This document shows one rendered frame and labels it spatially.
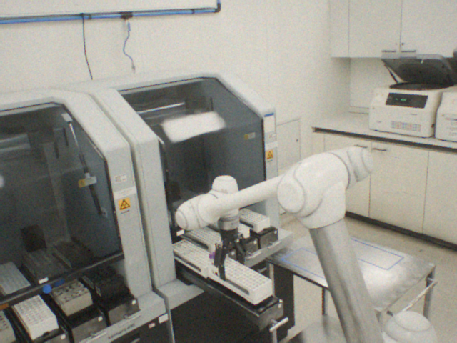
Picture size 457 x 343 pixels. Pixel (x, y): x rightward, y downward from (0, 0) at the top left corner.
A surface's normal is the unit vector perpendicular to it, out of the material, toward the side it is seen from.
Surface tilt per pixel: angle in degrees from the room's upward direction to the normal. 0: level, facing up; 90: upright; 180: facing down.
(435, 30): 90
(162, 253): 90
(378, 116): 90
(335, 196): 74
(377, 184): 90
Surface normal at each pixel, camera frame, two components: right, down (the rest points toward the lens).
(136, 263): 0.65, 0.20
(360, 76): -0.76, 0.27
